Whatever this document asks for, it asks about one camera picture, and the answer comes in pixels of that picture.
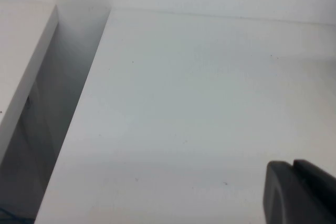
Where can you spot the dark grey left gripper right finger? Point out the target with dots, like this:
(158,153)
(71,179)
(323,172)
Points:
(323,197)

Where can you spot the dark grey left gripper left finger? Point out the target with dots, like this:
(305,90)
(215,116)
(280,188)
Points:
(281,197)

